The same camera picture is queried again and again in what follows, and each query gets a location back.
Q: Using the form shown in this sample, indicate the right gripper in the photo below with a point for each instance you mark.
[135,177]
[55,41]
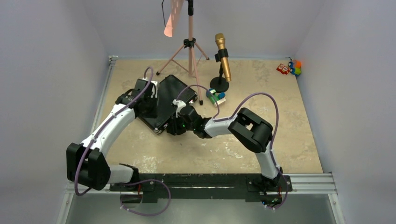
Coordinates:
[173,128]

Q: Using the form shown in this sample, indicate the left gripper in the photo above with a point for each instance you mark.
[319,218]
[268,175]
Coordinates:
[153,113]

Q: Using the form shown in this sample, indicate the black aluminium poker case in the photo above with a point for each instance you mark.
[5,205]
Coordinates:
[169,89]

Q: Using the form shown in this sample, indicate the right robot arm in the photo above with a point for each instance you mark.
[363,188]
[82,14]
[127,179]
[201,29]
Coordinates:
[252,131]

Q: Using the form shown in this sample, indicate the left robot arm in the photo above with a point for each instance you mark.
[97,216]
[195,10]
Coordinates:
[86,161]

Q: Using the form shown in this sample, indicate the green blue toy brick block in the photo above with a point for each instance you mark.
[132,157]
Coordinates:
[216,98]

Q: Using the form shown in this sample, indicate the black microphone desk stand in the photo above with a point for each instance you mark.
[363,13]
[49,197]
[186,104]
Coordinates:
[219,83]

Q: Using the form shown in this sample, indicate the gold microphone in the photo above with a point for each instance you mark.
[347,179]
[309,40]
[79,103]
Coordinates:
[223,55]

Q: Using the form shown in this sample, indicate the pink tripod music stand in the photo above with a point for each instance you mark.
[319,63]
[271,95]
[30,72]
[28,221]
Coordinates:
[189,43]

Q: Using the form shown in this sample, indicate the red toy number car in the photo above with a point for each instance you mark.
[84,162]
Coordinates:
[284,69]

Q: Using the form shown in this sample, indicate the blue orange toy car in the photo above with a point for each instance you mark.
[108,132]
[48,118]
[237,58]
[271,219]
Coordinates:
[295,67]

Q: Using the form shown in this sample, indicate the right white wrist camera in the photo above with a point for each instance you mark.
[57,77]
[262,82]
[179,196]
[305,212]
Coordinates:
[179,104]

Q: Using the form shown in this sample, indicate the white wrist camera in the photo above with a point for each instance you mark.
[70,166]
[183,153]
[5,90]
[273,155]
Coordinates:
[154,93]
[179,104]

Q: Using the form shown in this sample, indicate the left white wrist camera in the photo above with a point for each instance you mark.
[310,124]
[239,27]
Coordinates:
[154,93]

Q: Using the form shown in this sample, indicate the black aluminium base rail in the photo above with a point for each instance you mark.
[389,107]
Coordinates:
[207,199]

